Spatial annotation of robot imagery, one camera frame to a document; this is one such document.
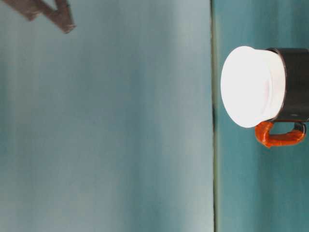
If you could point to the white paper cup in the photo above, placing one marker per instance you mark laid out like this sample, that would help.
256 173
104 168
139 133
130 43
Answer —
246 87

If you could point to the blue-green table cloth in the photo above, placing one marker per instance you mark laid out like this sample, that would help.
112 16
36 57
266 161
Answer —
253 188

